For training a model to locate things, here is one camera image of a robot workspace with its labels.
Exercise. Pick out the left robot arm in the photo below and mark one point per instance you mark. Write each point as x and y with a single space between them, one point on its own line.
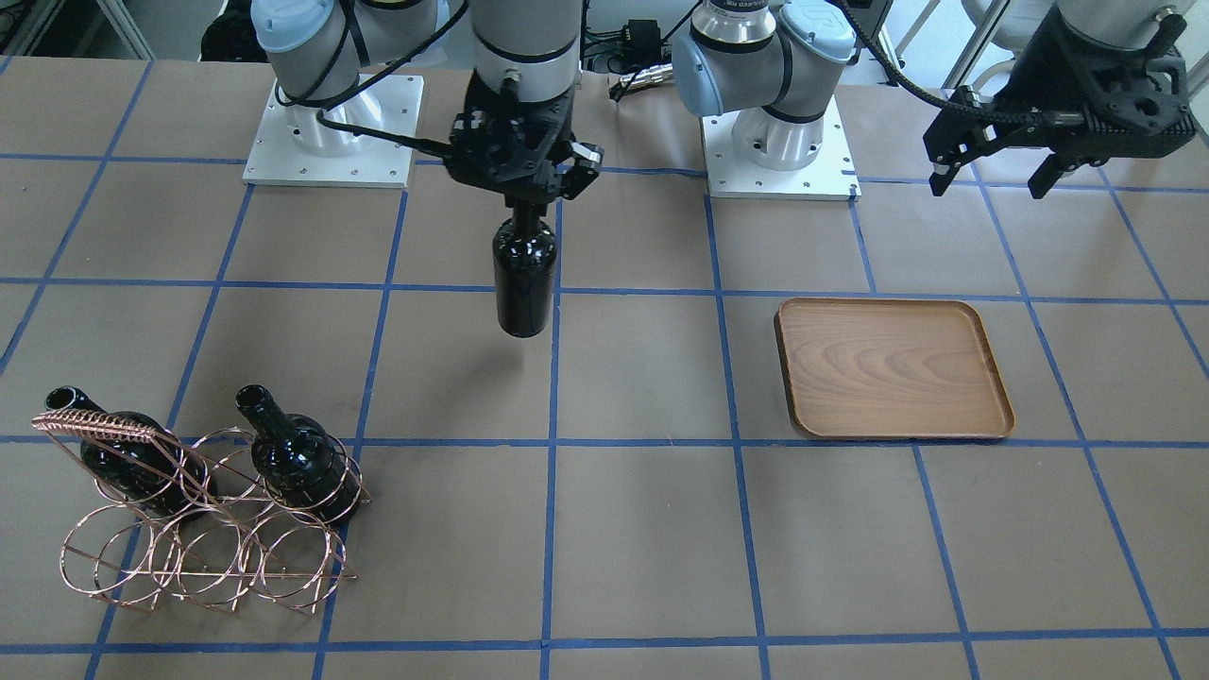
743 55

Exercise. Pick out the dark wine bottle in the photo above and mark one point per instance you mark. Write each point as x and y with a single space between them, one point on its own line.
144 473
524 253
298 460

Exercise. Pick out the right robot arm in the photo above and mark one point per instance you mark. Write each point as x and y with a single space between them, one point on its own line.
326 52

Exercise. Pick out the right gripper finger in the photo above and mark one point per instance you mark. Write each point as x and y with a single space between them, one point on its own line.
521 210
543 193

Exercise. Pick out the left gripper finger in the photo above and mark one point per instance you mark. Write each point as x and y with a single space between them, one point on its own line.
1058 164
956 139

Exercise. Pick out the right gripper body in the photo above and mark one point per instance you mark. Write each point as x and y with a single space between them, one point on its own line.
583 162

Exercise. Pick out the copper wire bottle basket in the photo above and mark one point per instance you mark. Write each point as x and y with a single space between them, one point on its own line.
233 541

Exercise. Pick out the wooden tray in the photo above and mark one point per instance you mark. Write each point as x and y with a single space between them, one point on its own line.
864 368

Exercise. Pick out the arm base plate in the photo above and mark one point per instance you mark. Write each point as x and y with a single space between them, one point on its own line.
291 148
779 146

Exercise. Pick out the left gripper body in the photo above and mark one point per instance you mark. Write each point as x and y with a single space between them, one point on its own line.
1027 87

